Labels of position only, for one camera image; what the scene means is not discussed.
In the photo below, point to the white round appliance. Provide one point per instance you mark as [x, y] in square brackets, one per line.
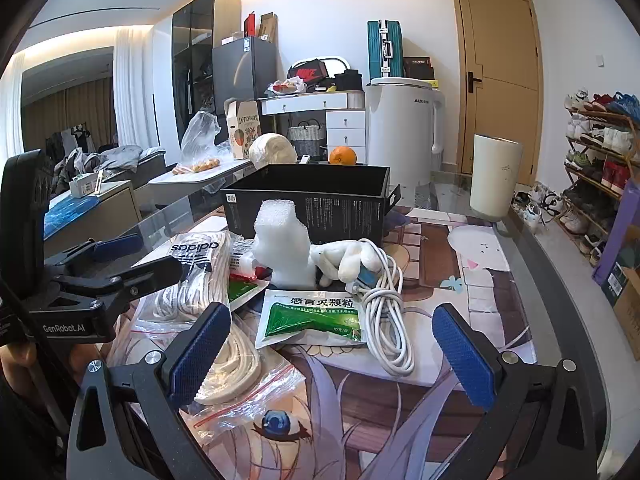
[400, 135]

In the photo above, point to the black white sneaker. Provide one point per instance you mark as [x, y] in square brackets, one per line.
[550, 204]

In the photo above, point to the metal shoe rack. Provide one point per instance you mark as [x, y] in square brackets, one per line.
[587, 175]

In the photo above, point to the small white box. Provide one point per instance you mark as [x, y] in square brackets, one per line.
[82, 185]

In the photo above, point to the white plush toy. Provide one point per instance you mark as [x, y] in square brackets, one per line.
[335, 260]

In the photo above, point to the white wrapped round bundle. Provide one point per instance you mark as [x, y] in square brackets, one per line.
[270, 150]

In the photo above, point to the black mini fridge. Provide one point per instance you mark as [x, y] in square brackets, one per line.
[245, 75]

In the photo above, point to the plate of food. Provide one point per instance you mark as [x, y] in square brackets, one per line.
[285, 87]

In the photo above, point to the grey wicker basket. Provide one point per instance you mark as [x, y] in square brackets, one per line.
[305, 140]

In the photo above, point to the wooden door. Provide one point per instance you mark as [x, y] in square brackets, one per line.
[500, 85]

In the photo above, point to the clear bag of white laces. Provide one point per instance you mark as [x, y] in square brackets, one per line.
[192, 250]

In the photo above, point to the red white plastic packet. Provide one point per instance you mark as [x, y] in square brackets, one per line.
[242, 260]

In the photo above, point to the printed desk mat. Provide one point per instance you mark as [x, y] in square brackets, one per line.
[450, 280]

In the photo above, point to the printed fruit carton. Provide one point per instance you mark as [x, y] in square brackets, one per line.
[245, 130]

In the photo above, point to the white side table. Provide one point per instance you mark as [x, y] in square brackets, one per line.
[200, 177]

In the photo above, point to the white framed mirror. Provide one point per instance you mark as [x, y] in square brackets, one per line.
[340, 62]

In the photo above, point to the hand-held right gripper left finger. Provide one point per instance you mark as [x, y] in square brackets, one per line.
[200, 350]

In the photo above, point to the orange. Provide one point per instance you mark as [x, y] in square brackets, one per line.
[343, 156]

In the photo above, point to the white dressing table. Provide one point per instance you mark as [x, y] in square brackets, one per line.
[345, 130]

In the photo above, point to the clear plastic bag of fruit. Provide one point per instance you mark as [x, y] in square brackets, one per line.
[197, 140]

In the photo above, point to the dark gift box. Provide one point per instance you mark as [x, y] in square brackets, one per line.
[419, 67]

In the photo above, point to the purple box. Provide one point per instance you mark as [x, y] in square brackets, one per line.
[617, 230]

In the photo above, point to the white cylindrical bin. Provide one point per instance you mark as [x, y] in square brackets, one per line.
[495, 175]

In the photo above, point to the red box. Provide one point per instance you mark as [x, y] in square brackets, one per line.
[250, 25]

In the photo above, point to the glass door wardrobe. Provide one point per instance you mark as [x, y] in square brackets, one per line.
[200, 60]

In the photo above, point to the bedside cabinet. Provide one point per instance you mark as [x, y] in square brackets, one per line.
[100, 215]

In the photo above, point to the person's left hand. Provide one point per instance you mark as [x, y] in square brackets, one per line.
[12, 360]

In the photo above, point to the brown cardboard box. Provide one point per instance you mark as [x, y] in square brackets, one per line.
[627, 305]

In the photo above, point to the teal suitcase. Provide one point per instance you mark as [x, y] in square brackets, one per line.
[385, 50]

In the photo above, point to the white curtain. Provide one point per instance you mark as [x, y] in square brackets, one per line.
[135, 90]

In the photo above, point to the bed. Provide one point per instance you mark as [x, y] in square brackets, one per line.
[150, 170]

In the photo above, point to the red black sports bag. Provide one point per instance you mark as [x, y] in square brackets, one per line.
[307, 71]

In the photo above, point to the brown curtain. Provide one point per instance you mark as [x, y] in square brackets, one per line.
[65, 110]

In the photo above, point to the brown paper carton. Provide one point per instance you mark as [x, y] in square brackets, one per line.
[268, 27]

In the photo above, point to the white foam piece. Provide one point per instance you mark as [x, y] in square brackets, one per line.
[282, 250]

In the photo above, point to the black cardboard box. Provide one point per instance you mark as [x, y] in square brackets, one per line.
[320, 210]

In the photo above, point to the grey clothes pile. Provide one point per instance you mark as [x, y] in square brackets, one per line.
[117, 157]

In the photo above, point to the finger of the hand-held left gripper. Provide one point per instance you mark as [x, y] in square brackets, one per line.
[117, 247]
[150, 271]

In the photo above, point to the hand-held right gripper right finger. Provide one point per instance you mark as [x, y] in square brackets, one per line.
[462, 355]

